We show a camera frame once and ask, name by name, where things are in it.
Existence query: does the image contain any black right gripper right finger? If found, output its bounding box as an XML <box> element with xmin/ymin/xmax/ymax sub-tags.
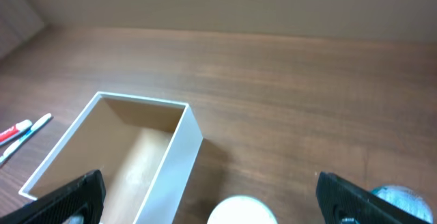
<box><xmin>316</xmin><ymin>172</ymin><xmax>431</xmax><ymax>224</ymax></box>

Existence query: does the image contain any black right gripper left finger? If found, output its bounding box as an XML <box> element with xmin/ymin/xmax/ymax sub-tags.
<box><xmin>1</xmin><ymin>169</ymin><xmax>106</xmax><ymax>224</ymax></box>

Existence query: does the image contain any blue mouthwash bottle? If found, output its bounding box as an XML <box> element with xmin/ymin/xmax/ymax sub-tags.
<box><xmin>371</xmin><ymin>185</ymin><xmax>434</xmax><ymax>223</ymax></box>

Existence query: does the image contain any white cotton swab jar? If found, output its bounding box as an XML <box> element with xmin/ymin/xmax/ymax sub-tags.
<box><xmin>207</xmin><ymin>195</ymin><xmax>278</xmax><ymax>224</ymax></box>

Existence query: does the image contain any white cardboard box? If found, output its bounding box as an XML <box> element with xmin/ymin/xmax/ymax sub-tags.
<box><xmin>19</xmin><ymin>92</ymin><xmax>203</xmax><ymax>223</ymax></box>

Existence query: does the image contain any blue white toothbrush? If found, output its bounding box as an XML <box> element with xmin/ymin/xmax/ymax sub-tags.
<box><xmin>1</xmin><ymin>113</ymin><xmax>53</xmax><ymax>165</ymax></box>

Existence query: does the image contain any red Colgate toothpaste tube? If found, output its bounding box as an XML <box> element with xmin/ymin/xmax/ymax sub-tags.
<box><xmin>0</xmin><ymin>120</ymin><xmax>33</xmax><ymax>146</ymax></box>

